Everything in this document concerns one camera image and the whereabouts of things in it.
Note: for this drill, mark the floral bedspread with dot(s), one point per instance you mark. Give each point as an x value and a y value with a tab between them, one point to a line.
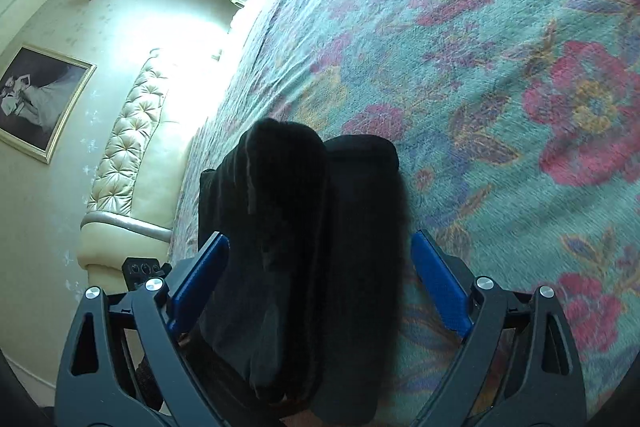
500	57

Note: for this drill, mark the gold framed wall picture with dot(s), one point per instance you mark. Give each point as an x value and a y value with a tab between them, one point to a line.
40	102

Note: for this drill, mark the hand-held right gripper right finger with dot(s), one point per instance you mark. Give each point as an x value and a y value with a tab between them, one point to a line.
440	277

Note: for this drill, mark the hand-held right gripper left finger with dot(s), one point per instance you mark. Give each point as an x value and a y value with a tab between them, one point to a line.
200	267

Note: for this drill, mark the black pants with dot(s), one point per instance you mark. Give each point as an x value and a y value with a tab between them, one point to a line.
300	232

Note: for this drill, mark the cream tufted headboard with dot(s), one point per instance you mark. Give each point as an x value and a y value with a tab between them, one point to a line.
125	147

